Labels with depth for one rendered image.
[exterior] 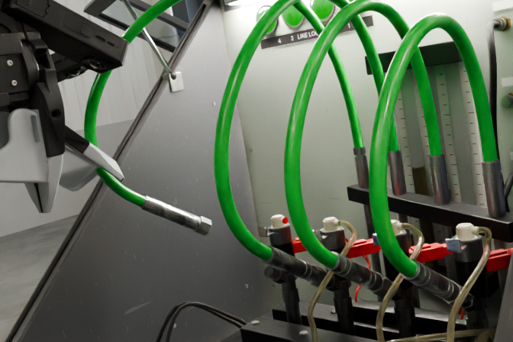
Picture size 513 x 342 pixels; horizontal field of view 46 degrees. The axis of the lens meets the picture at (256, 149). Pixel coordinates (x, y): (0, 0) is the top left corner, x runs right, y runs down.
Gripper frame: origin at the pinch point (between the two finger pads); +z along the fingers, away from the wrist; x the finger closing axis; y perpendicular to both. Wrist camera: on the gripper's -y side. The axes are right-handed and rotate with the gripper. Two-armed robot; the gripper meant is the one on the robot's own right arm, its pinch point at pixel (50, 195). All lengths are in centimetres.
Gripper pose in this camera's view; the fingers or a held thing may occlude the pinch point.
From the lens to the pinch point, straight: 55.9
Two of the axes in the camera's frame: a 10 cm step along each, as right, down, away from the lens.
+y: -6.6, 2.0, -7.2
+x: 7.3, -0.4, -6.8
